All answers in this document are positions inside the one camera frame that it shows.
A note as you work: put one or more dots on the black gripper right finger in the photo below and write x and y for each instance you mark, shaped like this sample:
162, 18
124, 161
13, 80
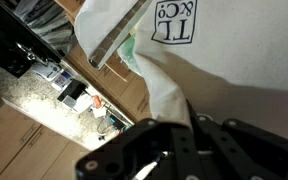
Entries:
247, 150

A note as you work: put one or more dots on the clear glass pitcher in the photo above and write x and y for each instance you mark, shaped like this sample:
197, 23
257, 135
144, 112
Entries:
104, 126

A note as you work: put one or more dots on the wooden wall cabinets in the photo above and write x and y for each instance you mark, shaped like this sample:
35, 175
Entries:
27, 150

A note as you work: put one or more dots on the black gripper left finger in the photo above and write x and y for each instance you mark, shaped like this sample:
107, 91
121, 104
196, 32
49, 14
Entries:
134, 150

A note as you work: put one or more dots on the white kitchen appliance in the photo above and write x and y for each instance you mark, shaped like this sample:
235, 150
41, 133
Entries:
47, 70

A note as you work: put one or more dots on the white canvas tote bag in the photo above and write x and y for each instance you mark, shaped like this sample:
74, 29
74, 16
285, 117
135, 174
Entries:
237, 50

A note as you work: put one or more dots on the black kitchen stove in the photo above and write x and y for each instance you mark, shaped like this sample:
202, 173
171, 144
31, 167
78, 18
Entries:
7, 43

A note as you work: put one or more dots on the striped dish towel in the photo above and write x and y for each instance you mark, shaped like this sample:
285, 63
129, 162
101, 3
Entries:
47, 23

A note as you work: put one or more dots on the teal cup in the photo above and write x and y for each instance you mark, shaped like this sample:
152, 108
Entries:
112, 119

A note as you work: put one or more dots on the orange kitchen utensil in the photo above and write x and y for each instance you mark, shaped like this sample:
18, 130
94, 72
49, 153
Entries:
97, 101

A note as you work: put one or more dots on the wooden base cabinets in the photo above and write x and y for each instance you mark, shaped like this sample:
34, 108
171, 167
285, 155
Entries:
117, 86

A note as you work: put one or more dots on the black coffee maker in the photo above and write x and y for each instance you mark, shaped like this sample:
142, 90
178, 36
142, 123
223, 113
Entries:
71, 89

